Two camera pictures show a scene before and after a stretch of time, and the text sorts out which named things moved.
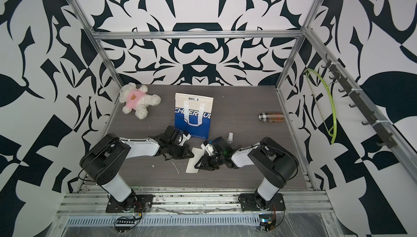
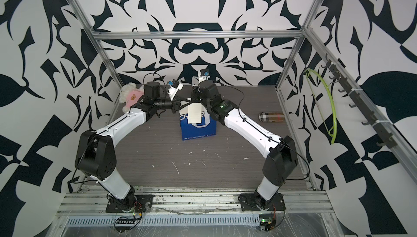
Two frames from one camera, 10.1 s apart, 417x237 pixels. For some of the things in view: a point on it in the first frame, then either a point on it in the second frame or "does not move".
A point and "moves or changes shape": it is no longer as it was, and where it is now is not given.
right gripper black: x=204 y=163 to x=195 y=91
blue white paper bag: x=193 y=114 moves or changes shape
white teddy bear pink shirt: x=137 y=99 does not move
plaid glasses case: x=271 y=117 does not move
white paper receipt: x=197 y=153 to x=194 y=113
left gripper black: x=187 y=148 to x=176 y=104
